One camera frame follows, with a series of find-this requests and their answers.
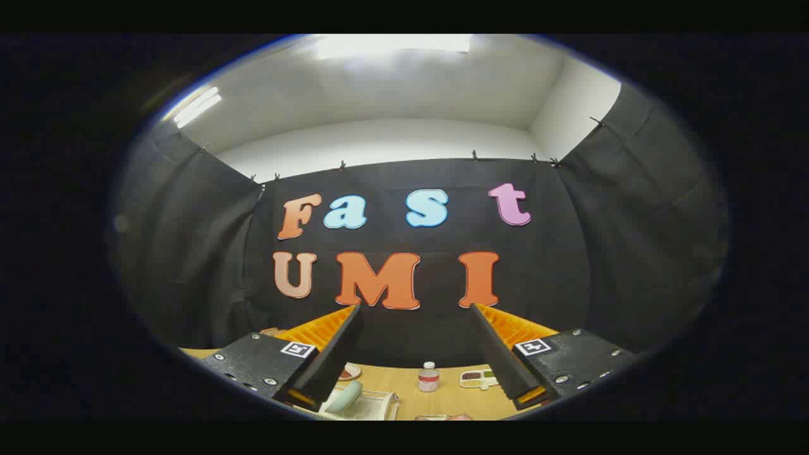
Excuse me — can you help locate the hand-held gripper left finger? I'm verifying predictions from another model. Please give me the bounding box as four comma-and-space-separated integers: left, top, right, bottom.
201, 303, 365, 413

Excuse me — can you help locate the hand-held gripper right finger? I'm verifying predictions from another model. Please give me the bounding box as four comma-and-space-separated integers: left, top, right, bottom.
469, 302, 635, 411

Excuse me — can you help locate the pale green plate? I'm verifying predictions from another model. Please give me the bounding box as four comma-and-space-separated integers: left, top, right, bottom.
324, 380, 363, 415

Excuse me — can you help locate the white wire dish rack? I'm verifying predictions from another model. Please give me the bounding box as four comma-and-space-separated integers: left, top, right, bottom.
297, 385, 400, 421

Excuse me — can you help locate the white divided dish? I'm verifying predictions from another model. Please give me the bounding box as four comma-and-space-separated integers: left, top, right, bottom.
459, 369, 500, 389

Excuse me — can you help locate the black backdrop cloth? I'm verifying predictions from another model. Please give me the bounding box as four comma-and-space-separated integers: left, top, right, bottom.
111, 82, 727, 368

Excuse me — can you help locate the ceiling tube light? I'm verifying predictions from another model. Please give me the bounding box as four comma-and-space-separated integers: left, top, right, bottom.
171, 87, 223, 129

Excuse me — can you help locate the rectangular ceiling light panel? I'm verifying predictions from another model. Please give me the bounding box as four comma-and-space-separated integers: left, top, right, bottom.
316, 35, 471, 61

